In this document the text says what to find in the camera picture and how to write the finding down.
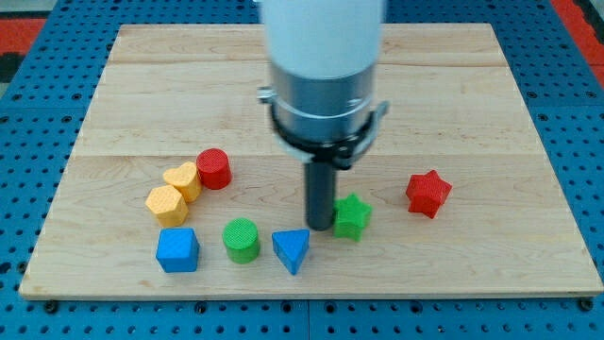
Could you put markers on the yellow heart block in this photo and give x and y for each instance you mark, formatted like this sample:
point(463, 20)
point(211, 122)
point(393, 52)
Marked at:
point(185, 179)

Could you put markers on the yellow hexagon block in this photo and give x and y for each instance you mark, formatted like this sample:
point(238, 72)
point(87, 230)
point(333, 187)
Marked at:
point(167, 205)

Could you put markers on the red star block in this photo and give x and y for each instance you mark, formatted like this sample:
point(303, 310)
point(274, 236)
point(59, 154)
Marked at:
point(427, 193)

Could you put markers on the wooden board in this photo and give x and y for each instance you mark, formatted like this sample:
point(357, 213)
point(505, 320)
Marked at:
point(170, 91)

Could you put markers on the red cylinder block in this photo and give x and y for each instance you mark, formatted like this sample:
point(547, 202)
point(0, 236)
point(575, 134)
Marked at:
point(214, 168)

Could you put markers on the blue triangle block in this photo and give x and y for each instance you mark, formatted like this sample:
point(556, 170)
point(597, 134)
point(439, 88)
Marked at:
point(291, 247)

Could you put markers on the green star block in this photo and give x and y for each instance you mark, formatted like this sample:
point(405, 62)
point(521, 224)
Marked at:
point(352, 217)

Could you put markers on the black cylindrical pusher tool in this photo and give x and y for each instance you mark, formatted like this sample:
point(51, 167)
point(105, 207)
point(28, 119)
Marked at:
point(320, 189)

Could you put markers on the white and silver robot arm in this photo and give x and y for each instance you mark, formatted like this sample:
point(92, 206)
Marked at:
point(322, 57)

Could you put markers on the blue cube block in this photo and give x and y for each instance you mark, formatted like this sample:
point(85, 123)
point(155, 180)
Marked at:
point(178, 250)

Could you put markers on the green cylinder block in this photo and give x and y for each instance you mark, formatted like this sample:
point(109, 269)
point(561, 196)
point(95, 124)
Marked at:
point(241, 240)

